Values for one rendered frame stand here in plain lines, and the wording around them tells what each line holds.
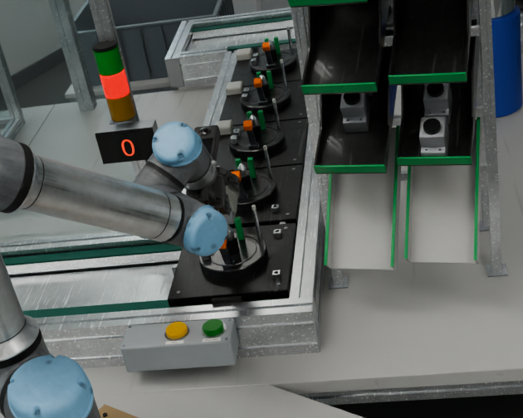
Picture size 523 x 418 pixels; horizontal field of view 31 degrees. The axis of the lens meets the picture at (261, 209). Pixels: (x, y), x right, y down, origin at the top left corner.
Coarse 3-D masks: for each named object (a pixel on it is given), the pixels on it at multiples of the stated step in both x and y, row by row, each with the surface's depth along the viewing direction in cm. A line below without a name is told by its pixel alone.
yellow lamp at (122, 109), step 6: (126, 96) 190; (108, 102) 190; (114, 102) 189; (120, 102) 189; (126, 102) 190; (132, 102) 192; (114, 108) 190; (120, 108) 190; (126, 108) 190; (132, 108) 192; (114, 114) 191; (120, 114) 191; (126, 114) 191; (132, 114) 192; (114, 120) 192; (120, 120) 191
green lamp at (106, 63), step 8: (96, 56) 185; (104, 56) 184; (112, 56) 185; (120, 56) 187; (96, 64) 187; (104, 64) 185; (112, 64) 185; (120, 64) 187; (104, 72) 186; (112, 72) 186
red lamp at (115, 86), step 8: (120, 72) 187; (104, 80) 187; (112, 80) 187; (120, 80) 188; (104, 88) 189; (112, 88) 188; (120, 88) 188; (128, 88) 190; (112, 96) 189; (120, 96) 189
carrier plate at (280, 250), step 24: (264, 240) 199; (288, 240) 198; (192, 264) 196; (264, 264) 192; (288, 264) 190; (192, 288) 189; (216, 288) 187; (240, 288) 186; (264, 288) 185; (288, 288) 184
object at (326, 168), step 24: (384, 48) 184; (384, 72) 184; (336, 96) 184; (384, 96) 181; (336, 120) 180; (384, 120) 177; (336, 144) 177; (360, 144) 176; (384, 144) 174; (336, 168) 172; (360, 168) 171; (384, 168) 170
